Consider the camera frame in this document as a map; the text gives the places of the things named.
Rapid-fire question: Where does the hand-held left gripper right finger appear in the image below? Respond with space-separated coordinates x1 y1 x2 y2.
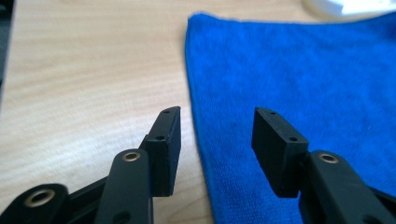
250 106 310 199

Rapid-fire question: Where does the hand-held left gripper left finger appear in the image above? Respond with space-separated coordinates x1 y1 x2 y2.
138 105 182 198

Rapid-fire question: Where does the blue cloth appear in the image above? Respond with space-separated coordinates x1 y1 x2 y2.
184 10 396 224

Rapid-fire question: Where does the white object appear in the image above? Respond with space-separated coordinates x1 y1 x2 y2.
302 0 396 19

